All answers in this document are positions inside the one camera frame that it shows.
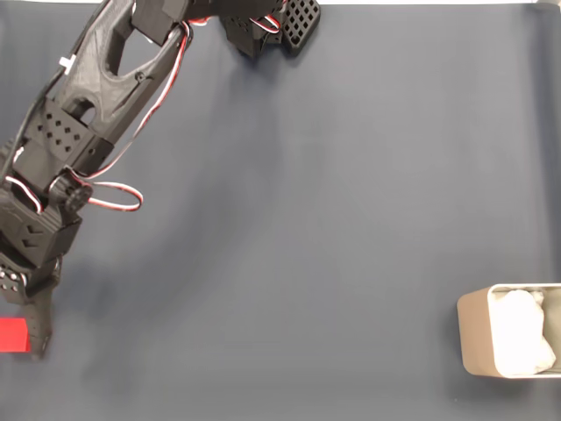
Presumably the beige metal box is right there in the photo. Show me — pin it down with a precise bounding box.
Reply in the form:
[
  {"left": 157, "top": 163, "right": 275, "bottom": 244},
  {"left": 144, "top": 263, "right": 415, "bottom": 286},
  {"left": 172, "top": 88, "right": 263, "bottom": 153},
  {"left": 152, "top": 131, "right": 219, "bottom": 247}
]
[{"left": 456, "top": 282, "right": 561, "bottom": 379}]

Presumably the black camera cable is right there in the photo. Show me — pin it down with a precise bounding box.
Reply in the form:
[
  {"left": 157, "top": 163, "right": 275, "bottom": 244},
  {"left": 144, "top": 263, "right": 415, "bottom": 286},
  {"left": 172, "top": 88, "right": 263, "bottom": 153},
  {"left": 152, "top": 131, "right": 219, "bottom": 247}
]
[{"left": 0, "top": 65, "right": 67, "bottom": 176}]

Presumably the dark blue-grey table mat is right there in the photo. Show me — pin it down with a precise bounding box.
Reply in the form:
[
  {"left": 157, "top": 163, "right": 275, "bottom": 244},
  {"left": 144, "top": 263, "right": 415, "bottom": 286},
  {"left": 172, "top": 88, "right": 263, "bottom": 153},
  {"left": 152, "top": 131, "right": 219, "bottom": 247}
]
[{"left": 0, "top": 3, "right": 561, "bottom": 421}]

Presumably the red white black servo wire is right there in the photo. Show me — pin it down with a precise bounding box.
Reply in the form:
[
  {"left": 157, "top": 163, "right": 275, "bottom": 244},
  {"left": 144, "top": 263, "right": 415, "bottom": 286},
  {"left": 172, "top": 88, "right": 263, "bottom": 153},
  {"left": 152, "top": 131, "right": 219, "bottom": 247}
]
[
  {"left": 50, "top": 19, "right": 195, "bottom": 215},
  {"left": 252, "top": 14, "right": 281, "bottom": 35},
  {"left": 6, "top": 175, "right": 45, "bottom": 216}
]

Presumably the red cube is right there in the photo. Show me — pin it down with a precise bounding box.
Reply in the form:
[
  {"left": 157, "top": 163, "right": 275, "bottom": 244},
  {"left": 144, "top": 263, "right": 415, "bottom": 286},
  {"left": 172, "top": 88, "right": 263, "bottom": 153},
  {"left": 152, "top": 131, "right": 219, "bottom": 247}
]
[{"left": 0, "top": 317, "right": 32, "bottom": 354}]

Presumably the white crumpled paper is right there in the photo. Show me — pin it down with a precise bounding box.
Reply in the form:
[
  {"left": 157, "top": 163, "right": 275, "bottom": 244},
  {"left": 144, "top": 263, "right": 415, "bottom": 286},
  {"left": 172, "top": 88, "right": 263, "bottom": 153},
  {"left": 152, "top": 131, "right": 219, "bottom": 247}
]
[{"left": 489, "top": 287, "right": 557, "bottom": 376}]

